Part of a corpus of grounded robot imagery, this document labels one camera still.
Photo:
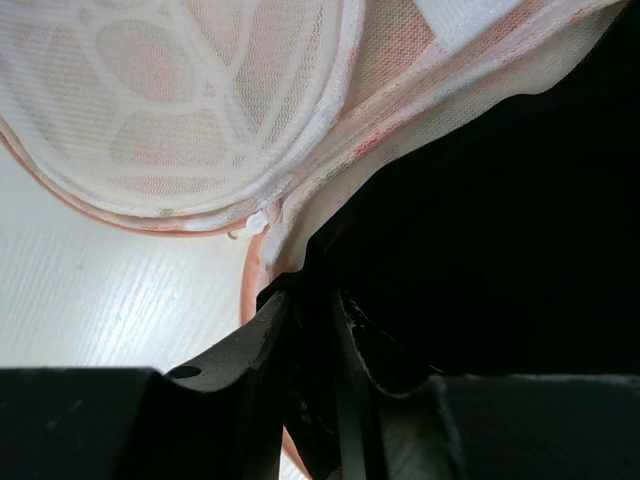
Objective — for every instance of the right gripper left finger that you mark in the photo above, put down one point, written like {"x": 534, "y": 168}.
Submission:
{"x": 216, "y": 416}

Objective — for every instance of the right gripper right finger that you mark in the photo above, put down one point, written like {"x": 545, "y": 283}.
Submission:
{"x": 395, "y": 421}

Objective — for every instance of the black bra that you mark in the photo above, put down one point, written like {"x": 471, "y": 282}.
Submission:
{"x": 510, "y": 246}

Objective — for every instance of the peach floral mesh laundry bag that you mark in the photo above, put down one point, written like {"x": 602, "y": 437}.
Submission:
{"x": 263, "y": 117}

